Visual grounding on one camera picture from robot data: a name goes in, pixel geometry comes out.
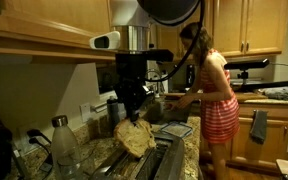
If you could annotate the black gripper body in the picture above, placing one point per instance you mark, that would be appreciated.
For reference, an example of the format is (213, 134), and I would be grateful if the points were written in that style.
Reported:
(130, 73)

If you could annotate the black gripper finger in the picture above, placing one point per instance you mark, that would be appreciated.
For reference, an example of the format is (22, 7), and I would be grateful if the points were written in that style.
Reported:
(132, 110)
(146, 98)

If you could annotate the bread slice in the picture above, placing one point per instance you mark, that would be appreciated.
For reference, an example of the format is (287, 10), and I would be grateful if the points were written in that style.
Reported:
(125, 169)
(134, 138)

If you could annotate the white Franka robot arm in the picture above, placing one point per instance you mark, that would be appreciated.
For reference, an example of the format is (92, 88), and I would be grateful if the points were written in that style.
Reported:
(127, 10)

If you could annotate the stainless steel toaster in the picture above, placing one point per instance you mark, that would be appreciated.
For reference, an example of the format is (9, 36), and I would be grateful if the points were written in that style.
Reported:
(170, 160)

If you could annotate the grey water bottle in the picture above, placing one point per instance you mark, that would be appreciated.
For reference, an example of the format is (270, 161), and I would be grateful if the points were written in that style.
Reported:
(113, 113)

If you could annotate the chrome kitchen faucet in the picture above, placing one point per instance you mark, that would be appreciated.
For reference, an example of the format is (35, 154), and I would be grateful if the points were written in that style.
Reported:
(159, 80)

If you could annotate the kitchen window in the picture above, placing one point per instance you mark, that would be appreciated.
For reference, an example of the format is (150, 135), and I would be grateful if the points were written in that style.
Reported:
(105, 80)

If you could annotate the wooden cutting board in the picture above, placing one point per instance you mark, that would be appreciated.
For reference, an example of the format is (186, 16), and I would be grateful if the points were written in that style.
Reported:
(175, 94)

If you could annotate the black soda maker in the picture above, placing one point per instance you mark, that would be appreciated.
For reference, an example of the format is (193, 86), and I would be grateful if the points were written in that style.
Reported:
(190, 75)

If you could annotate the person in red striped dress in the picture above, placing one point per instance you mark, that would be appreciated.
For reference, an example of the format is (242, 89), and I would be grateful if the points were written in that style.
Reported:
(219, 113)

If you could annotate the clear bottle with metal cap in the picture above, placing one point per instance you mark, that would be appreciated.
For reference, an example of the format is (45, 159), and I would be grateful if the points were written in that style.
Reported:
(64, 146)

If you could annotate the black power plug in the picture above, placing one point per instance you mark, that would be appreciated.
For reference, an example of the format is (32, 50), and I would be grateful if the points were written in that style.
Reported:
(34, 133)

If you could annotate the grey hanging towel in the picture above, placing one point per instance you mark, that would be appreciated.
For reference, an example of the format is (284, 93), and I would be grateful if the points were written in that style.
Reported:
(259, 126)

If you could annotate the grey folded cloth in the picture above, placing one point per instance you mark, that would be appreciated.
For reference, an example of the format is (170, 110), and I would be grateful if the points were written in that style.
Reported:
(279, 94)

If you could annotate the wooden base cabinet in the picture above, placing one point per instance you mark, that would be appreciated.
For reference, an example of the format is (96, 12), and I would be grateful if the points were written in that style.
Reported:
(277, 133)

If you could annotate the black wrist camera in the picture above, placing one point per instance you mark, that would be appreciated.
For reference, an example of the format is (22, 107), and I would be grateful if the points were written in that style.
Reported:
(159, 55)

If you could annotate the white wall switch plate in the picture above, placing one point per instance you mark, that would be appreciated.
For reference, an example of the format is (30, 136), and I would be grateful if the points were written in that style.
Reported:
(85, 112)

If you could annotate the wooden wall cabinet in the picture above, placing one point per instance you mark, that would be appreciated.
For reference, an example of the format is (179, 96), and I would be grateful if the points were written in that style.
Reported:
(230, 23)
(165, 40)
(50, 20)

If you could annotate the black stereo camera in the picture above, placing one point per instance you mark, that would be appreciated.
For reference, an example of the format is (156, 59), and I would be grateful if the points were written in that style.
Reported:
(247, 64)

